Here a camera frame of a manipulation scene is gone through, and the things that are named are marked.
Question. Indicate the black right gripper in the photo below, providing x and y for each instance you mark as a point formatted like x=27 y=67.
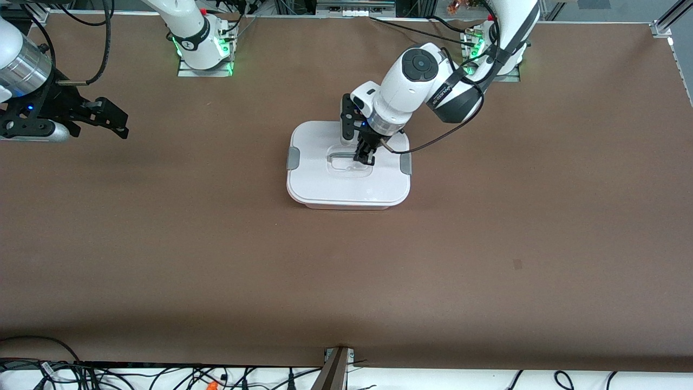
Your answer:
x=57 y=102

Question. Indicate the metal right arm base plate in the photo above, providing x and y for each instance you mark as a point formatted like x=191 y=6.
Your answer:
x=206 y=73

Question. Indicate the white power strip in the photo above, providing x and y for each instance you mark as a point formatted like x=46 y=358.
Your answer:
x=354 y=11

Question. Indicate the copper coloured object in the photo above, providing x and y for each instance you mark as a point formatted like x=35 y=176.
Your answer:
x=457 y=6

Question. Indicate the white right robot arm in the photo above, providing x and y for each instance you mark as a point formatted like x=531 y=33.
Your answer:
x=189 y=32

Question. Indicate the metal frame bracket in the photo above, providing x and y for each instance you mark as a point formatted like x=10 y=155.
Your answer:
x=333 y=374

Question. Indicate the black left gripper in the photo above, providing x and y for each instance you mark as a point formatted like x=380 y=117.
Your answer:
x=370 y=142

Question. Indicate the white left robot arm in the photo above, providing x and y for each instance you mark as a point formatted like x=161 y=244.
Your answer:
x=417 y=81

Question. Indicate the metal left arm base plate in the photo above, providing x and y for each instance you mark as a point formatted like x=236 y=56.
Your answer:
x=511 y=78

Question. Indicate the aluminium corner bracket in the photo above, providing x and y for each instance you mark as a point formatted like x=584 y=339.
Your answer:
x=661 y=28

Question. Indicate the pink plastic box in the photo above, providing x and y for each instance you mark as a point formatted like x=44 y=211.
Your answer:
x=346 y=207

